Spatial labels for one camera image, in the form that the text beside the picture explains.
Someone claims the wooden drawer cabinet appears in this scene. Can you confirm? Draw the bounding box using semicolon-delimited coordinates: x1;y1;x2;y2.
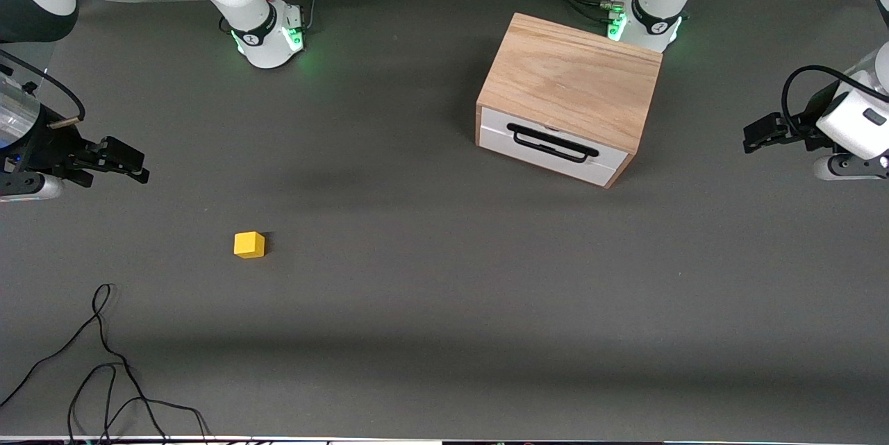
476;12;663;189

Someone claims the loose black cable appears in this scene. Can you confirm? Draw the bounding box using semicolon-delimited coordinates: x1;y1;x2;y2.
0;283;210;444

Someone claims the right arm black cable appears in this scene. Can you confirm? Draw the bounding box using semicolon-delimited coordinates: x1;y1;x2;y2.
0;49;86;128

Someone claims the black metal drawer handle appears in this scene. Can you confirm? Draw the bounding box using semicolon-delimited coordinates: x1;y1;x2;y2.
507;123;599;164

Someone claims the yellow wooden block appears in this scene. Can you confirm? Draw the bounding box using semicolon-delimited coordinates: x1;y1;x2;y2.
234;231;266;260

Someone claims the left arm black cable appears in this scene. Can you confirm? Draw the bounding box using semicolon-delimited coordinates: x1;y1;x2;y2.
781;65;889;142

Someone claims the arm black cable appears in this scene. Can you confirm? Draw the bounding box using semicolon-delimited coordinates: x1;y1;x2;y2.
781;65;889;142
0;49;86;128

